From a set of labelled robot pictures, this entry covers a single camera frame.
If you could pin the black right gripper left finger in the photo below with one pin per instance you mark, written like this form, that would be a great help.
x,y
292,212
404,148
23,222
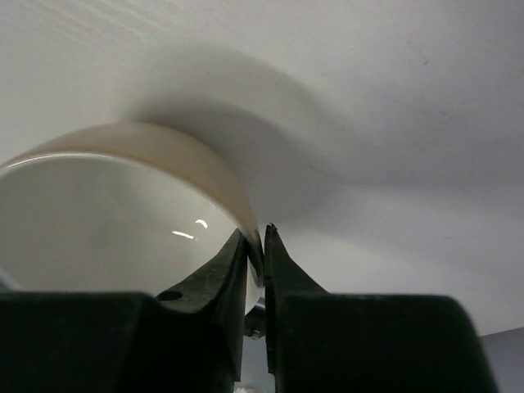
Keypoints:
x,y
208,309

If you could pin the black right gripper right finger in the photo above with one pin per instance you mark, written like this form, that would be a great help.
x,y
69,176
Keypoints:
x,y
289,295

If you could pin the white bowl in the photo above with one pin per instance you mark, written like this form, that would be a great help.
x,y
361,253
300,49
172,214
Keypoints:
x,y
120,207

